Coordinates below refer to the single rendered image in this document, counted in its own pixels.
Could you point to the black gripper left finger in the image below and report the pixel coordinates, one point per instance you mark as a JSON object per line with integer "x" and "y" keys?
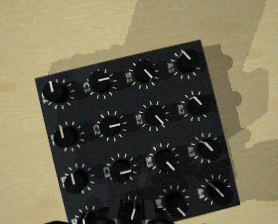
{"x": 115, "y": 214}

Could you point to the black knob box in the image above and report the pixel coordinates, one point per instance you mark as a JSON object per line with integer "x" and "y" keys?
{"x": 151, "y": 117}

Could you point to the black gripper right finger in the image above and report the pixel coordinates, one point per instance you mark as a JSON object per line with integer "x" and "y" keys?
{"x": 148, "y": 214}

